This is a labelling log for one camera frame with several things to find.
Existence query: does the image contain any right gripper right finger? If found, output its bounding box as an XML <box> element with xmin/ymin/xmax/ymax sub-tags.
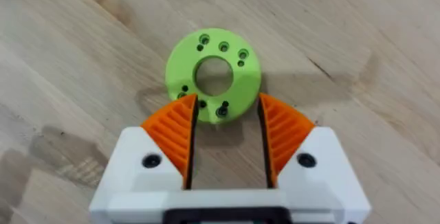
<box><xmin>257</xmin><ymin>92</ymin><xmax>372</xmax><ymax>214</ymax></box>

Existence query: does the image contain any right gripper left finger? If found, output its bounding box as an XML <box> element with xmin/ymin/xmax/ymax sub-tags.
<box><xmin>89</xmin><ymin>93</ymin><xmax>199</xmax><ymax>214</ymax></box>

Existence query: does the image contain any green disc with holes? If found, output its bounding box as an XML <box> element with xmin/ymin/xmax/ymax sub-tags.
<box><xmin>164</xmin><ymin>27</ymin><xmax>263</xmax><ymax>125</ymax></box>

